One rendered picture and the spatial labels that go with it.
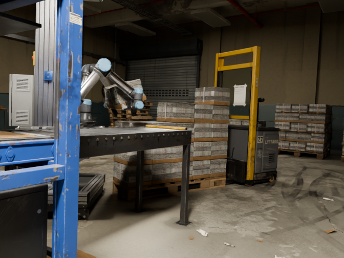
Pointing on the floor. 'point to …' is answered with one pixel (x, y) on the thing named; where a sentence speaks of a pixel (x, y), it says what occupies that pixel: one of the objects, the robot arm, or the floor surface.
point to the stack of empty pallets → (128, 113)
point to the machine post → (67, 126)
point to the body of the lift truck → (269, 141)
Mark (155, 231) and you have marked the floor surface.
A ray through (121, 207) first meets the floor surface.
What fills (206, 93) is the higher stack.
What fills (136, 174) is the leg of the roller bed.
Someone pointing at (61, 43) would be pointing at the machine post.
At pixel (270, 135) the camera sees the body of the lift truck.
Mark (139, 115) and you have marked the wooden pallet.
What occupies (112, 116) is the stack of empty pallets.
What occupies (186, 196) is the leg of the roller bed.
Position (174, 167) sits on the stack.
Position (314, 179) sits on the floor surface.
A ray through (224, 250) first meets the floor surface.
